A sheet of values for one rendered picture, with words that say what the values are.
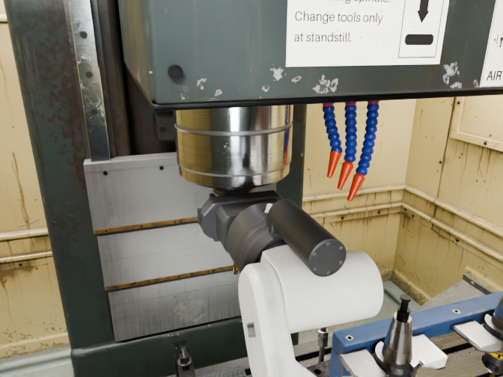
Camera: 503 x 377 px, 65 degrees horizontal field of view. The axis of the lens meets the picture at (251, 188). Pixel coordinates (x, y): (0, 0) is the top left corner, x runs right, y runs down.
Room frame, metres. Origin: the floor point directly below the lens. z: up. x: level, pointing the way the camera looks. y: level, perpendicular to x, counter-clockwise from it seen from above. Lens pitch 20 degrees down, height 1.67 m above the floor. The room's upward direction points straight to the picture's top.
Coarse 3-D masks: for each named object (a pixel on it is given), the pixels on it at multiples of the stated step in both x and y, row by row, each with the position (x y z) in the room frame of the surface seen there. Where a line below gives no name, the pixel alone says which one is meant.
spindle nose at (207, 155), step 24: (192, 120) 0.47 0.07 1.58; (216, 120) 0.46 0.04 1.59; (240, 120) 0.46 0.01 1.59; (264, 120) 0.47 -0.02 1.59; (288, 120) 0.50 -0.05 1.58; (192, 144) 0.47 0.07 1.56; (216, 144) 0.46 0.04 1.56; (240, 144) 0.46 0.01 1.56; (264, 144) 0.47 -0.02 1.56; (288, 144) 0.50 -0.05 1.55; (192, 168) 0.48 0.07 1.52; (216, 168) 0.46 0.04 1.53; (240, 168) 0.46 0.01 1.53; (264, 168) 0.47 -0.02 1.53; (288, 168) 0.52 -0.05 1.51
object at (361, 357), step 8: (344, 352) 0.50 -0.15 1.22; (352, 352) 0.50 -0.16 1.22; (360, 352) 0.50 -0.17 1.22; (368, 352) 0.50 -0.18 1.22; (344, 360) 0.48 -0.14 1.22; (352, 360) 0.48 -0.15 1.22; (360, 360) 0.48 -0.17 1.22; (368, 360) 0.48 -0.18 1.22; (376, 360) 0.48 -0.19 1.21; (352, 368) 0.46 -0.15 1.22; (360, 368) 0.46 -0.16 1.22; (368, 368) 0.46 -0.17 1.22; (376, 368) 0.46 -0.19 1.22; (368, 376) 0.45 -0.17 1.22; (376, 376) 0.45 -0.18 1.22; (384, 376) 0.45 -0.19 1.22
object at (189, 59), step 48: (144, 0) 0.31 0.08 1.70; (192, 0) 0.32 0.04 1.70; (240, 0) 0.33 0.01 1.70; (480, 0) 0.40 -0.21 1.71; (144, 48) 0.32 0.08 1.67; (192, 48) 0.32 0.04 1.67; (240, 48) 0.33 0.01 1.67; (480, 48) 0.40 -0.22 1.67; (144, 96) 0.40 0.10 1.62; (192, 96) 0.32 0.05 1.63; (240, 96) 0.33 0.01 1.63; (288, 96) 0.34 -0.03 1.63; (336, 96) 0.36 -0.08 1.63; (384, 96) 0.38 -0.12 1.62; (432, 96) 0.40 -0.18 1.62
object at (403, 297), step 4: (400, 296) 0.49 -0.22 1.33; (404, 296) 0.49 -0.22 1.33; (408, 296) 0.49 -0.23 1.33; (404, 300) 0.48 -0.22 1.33; (408, 300) 0.48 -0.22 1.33; (400, 304) 0.49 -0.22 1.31; (404, 304) 0.48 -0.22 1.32; (408, 304) 0.48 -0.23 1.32; (400, 308) 0.48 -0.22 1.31; (404, 308) 0.48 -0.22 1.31; (408, 308) 0.49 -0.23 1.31; (400, 312) 0.48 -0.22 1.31; (404, 312) 0.48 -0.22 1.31; (408, 312) 0.48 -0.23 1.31; (400, 316) 0.48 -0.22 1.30; (404, 316) 0.48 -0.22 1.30; (408, 316) 0.48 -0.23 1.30; (404, 320) 0.48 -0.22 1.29
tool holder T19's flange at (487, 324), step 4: (488, 316) 0.57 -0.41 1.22; (484, 320) 0.57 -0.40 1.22; (488, 320) 0.56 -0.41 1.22; (484, 324) 0.56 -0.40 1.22; (488, 324) 0.55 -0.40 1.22; (492, 324) 0.55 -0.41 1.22; (488, 328) 0.55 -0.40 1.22; (492, 328) 0.54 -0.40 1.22; (496, 328) 0.54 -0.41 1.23; (492, 332) 0.54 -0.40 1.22; (496, 332) 0.54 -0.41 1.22; (500, 332) 0.53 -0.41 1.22; (496, 336) 0.53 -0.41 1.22; (500, 336) 0.53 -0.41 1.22
